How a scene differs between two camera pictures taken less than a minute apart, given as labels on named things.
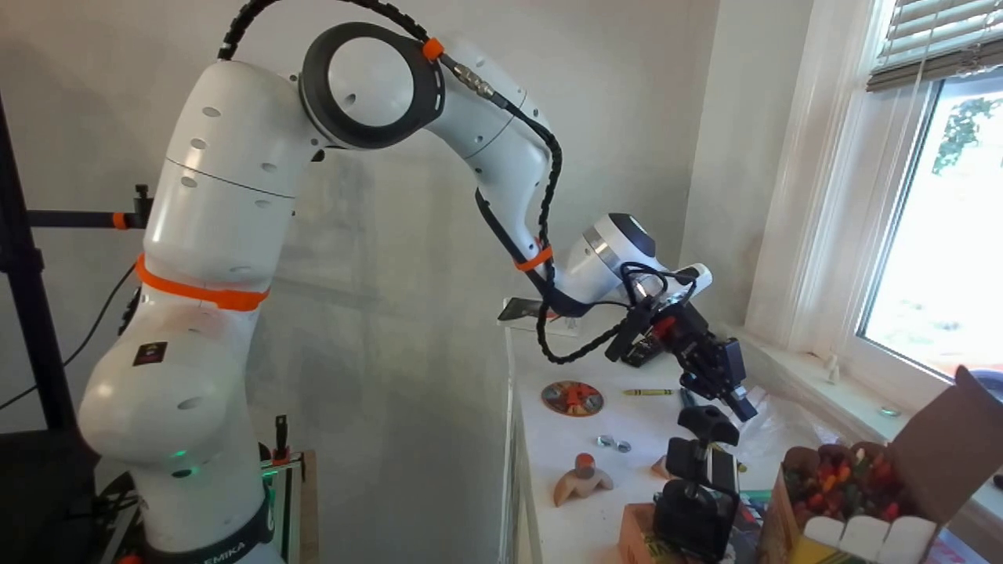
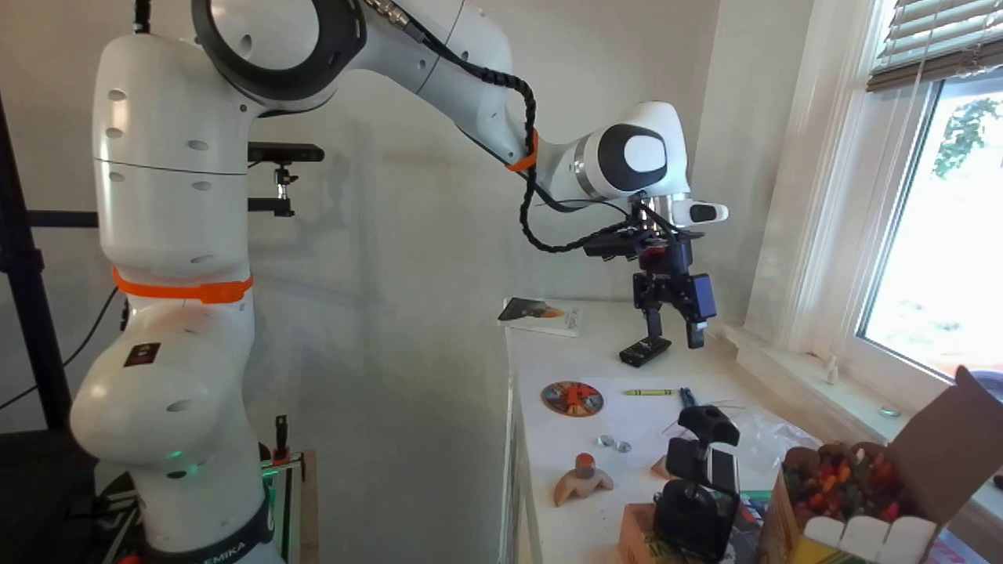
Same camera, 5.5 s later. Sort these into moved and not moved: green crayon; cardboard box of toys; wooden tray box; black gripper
Moved: black gripper
Not moved: wooden tray box; cardboard box of toys; green crayon
